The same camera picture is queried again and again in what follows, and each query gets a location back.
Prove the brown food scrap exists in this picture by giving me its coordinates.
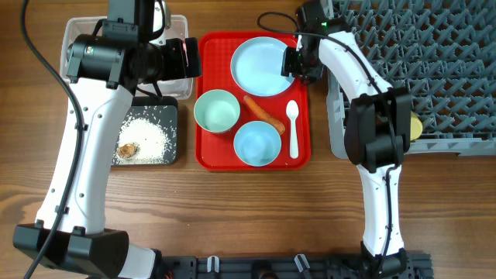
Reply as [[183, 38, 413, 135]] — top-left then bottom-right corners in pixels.
[[117, 143, 139, 159]]

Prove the black waste tray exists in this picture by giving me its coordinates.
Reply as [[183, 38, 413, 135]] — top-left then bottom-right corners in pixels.
[[110, 95, 180, 168]]

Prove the orange carrot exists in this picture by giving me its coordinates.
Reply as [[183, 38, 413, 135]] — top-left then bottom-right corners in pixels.
[[243, 95, 285, 135]]

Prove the light blue plate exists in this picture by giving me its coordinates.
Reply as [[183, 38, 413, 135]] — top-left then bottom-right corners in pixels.
[[230, 36, 294, 97]]

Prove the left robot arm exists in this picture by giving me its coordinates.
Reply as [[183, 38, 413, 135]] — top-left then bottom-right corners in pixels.
[[12, 1, 202, 278]]

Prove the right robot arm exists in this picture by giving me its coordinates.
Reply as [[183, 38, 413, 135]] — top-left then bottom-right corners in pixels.
[[281, 1, 411, 278]]

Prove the light blue bowl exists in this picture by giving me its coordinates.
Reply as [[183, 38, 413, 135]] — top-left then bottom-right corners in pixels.
[[233, 121, 282, 167]]

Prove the white rice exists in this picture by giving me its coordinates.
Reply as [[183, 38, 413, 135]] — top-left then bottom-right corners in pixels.
[[114, 104, 178, 165]]

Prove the clear plastic bin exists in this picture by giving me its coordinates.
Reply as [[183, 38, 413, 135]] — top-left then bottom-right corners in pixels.
[[59, 15, 194, 100]]

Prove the white plastic spoon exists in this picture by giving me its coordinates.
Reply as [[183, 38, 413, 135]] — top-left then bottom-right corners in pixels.
[[286, 100, 299, 159]]

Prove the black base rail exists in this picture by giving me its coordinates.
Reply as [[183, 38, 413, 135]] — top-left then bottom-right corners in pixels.
[[162, 253, 434, 279]]

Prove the yellow cup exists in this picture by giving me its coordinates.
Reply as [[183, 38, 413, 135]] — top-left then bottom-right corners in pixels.
[[410, 112, 423, 142]]

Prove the green bowl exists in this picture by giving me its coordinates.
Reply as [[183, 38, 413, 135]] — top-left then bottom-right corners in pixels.
[[194, 89, 241, 133]]

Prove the grey dishwasher rack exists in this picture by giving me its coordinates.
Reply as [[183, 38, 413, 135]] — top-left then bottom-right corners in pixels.
[[322, 0, 495, 156]]

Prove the red serving tray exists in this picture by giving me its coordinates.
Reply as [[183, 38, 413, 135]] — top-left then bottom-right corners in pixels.
[[195, 31, 312, 171]]

